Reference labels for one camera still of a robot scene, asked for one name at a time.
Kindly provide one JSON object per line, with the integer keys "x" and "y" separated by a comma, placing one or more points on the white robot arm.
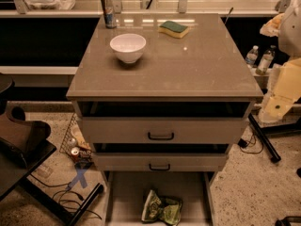
{"x": 284, "y": 83}

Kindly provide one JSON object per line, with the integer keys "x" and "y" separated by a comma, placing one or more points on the white ceramic bowl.
{"x": 128, "y": 48}

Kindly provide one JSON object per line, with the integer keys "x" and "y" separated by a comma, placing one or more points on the clear bottle yellowish liquid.
{"x": 266, "y": 60}

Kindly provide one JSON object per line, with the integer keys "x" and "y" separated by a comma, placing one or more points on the black table leg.
{"x": 67, "y": 217}
{"x": 278, "y": 130}

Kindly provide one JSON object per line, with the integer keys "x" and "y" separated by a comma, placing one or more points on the black table leg right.
{"x": 278, "y": 130}

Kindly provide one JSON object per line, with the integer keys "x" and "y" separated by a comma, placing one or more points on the open bottom drawer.
{"x": 129, "y": 190}

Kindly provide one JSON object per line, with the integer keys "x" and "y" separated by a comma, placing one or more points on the blue silver energy drink can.
{"x": 109, "y": 13}

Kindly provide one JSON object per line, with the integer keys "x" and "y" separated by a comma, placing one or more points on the yellow green sponge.
{"x": 173, "y": 29}

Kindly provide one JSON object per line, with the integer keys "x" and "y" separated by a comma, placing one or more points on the red soda can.
{"x": 75, "y": 151}

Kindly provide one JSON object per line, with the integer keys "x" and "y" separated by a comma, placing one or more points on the black chair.
{"x": 23, "y": 143}

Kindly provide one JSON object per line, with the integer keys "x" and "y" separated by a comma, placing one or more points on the wire basket on floor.
{"x": 73, "y": 130}

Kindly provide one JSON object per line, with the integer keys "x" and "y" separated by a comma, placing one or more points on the drawer with handle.
{"x": 174, "y": 131}
{"x": 159, "y": 161}

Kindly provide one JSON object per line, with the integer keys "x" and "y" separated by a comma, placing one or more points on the middle drawer with handle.
{"x": 159, "y": 161}

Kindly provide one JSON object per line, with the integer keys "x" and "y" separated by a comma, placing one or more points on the clear water bottle blue label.
{"x": 252, "y": 56}

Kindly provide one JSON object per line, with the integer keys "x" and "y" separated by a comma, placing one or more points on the top drawer with handle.
{"x": 174, "y": 131}

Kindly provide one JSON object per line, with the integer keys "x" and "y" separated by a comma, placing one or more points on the silver can in basket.
{"x": 72, "y": 142}

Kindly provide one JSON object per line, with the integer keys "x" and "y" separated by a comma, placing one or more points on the black table leg left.
{"x": 67, "y": 217}

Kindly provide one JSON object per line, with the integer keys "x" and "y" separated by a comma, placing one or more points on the grey drawer cabinet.
{"x": 201, "y": 75}

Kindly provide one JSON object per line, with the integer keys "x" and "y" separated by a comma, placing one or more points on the green jalapeno chip bag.
{"x": 165, "y": 209}

